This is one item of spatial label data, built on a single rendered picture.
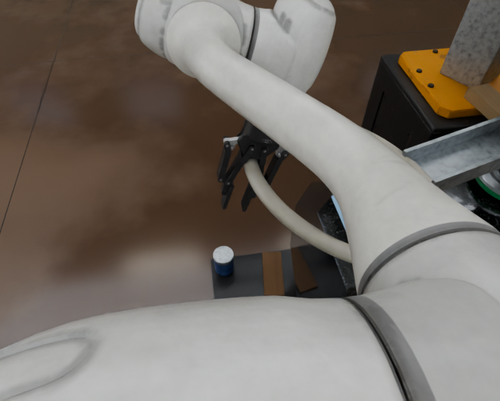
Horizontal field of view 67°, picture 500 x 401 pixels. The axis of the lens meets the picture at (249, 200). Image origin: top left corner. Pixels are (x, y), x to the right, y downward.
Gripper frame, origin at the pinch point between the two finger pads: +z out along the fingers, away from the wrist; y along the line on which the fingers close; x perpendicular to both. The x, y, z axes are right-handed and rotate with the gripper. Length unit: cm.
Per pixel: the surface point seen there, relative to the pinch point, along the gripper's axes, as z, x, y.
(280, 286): 95, 41, 55
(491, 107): -9, 59, 111
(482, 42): -26, 81, 108
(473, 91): -10, 70, 109
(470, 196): 3, 15, 80
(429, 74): -5, 93, 104
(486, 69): -18, 76, 114
